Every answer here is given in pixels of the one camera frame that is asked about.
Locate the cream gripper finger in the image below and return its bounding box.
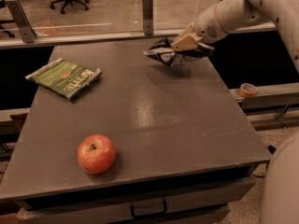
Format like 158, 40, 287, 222
171, 35, 202, 51

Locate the blue chip bag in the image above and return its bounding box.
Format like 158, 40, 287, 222
143, 37, 215, 67

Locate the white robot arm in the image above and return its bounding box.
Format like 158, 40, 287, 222
171, 0, 299, 224

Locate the green jalapeno chip bag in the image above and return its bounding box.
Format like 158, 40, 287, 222
25, 58, 102, 101

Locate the orange tape roll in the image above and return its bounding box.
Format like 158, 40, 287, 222
239, 83, 258, 98

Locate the red apple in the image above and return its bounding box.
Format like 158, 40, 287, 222
77, 134, 116, 175

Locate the grey table drawer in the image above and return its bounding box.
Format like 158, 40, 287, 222
18, 176, 255, 224

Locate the middle metal glass bracket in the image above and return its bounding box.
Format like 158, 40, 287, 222
142, 0, 153, 35

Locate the black floor cable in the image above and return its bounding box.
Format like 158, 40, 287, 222
250, 145, 278, 179

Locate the left metal glass bracket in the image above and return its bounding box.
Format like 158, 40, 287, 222
6, 0, 36, 43

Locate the black drawer handle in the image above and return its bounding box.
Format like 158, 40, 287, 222
130, 200, 167, 219

